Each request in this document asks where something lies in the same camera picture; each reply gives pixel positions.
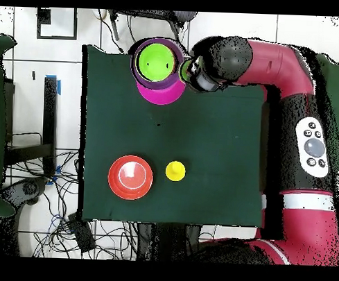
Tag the yellow plastic cup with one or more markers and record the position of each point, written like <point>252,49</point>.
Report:
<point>175,170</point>

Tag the pink plastic bowl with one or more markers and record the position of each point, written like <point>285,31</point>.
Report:
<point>162,97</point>

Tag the purple plastic bowl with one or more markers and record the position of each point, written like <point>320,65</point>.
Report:
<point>177,79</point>

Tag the green plastic cup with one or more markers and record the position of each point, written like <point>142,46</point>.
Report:
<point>184,71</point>

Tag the small green plastic bowl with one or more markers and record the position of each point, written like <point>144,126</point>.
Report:
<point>155,62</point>

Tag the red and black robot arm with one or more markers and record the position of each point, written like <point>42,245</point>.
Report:
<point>277,63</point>

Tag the dark green tablecloth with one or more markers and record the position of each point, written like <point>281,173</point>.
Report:
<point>213,161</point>

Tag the large red-orange plastic bowl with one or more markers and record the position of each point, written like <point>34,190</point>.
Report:
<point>129,176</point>

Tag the blue tape strip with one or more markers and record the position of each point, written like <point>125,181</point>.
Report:
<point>59,88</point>

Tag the black metal stand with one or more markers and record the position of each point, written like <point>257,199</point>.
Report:
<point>49,114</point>

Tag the black power box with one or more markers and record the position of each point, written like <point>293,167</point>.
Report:
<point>81,234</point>

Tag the black chair base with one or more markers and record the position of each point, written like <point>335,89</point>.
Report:
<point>26,188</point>

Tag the black camera tripod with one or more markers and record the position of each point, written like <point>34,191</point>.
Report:
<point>173,17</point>

